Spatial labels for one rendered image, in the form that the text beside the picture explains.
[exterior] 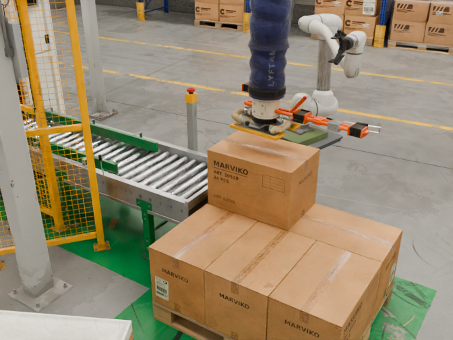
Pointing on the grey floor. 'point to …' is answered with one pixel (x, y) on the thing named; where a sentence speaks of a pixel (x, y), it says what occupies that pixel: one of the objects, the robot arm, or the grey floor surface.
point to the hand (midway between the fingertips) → (332, 50)
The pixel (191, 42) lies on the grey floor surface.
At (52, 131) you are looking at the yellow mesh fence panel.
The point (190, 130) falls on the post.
